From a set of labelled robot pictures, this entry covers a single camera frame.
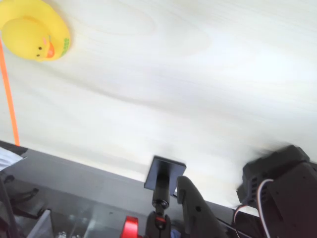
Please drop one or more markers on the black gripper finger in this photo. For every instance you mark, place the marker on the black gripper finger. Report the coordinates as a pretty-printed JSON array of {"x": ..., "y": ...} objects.
[{"x": 198, "y": 218}]

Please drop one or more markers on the yellow rubber duck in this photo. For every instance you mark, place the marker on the yellow rubber duck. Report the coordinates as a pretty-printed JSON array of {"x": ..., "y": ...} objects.
[{"x": 27, "y": 32}]

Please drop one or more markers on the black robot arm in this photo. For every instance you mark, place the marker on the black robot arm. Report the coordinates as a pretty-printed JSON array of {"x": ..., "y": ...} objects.
[{"x": 292, "y": 188}]

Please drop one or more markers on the red clamp knob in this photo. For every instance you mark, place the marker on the red clamp knob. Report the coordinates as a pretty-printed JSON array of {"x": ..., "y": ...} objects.
[{"x": 130, "y": 226}]

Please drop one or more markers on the white flat item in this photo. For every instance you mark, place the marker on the white flat item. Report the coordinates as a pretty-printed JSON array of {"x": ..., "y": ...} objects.
[{"x": 8, "y": 158}]

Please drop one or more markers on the orange tape strip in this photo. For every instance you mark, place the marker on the orange tape strip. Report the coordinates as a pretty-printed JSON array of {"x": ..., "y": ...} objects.
[{"x": 8, "y": 99}]

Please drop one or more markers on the black camera stand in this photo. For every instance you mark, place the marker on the black camera stand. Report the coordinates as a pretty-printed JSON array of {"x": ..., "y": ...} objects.
[{"x": 163, "y": 176}]

